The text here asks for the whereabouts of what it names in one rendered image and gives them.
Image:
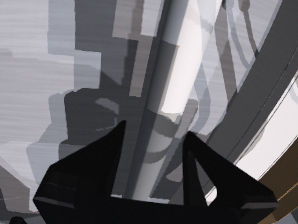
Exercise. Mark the white tube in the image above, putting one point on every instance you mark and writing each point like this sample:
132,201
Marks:
185,35

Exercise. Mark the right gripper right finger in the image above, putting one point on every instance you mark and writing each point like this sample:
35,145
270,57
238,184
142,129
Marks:
235,188

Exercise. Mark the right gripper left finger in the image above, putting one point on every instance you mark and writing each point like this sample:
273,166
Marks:
88,167

